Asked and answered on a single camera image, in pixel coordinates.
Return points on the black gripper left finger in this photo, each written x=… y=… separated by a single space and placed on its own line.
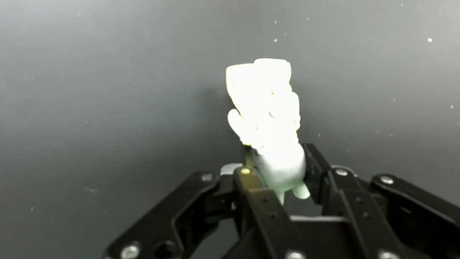
x=193 y=210

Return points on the white plush toy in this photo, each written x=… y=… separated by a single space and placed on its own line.
x=266 y=118

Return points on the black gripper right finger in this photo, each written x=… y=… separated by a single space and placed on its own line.
x=388 y=217

